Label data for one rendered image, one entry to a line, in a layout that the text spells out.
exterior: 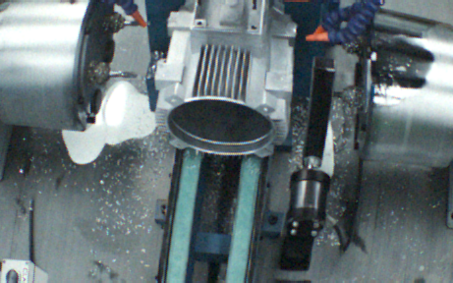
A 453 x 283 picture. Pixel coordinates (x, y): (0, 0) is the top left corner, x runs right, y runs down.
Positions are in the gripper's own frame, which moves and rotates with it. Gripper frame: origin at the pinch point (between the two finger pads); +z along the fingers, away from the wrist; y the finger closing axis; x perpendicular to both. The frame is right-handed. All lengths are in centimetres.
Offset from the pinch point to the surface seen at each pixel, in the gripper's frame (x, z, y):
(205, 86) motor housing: -24.9, 15.5, 32.6
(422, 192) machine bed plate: -46, 60, 35
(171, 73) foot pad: -18.4, 16.0, 36.6
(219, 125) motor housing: -18, 31, 36
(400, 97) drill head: -51, 26, 33
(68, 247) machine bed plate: 10.3, 32.5, 17.2
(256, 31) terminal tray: -32, 15, 40
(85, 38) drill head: -8.8, 4.9, 38.5
